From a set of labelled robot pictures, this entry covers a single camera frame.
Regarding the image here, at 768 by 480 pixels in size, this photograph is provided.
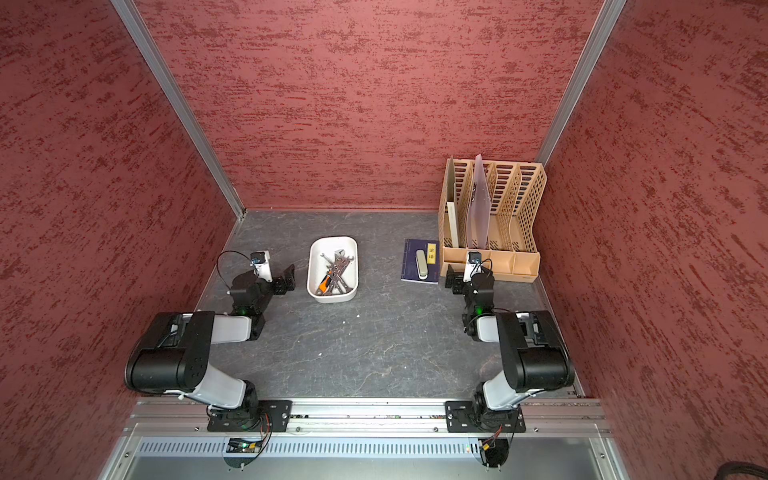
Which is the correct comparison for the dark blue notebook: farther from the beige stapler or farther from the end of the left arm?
the end of the left arm

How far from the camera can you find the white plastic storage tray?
3.15 ft

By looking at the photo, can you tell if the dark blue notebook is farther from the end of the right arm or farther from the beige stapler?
the end of the right arm

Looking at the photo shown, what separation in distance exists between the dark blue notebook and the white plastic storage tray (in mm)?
184

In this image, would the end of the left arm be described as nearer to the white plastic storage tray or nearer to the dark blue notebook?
the white plastic storage tray

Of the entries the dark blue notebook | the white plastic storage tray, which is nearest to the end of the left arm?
the white plastic storage tray

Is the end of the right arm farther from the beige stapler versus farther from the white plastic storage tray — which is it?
the white plastic storage tray

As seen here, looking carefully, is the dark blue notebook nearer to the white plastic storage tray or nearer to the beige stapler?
the beige stapler

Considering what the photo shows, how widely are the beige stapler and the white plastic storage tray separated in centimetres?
22

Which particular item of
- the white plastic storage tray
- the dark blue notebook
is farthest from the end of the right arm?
the white plastic storage tray

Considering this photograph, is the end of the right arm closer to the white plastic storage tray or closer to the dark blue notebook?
the dark blue notebook

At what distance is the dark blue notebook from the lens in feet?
3.35

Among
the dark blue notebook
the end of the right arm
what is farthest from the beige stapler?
the end of the right arm

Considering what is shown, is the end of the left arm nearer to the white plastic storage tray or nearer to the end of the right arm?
the white plastic storage tray

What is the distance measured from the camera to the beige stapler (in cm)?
100
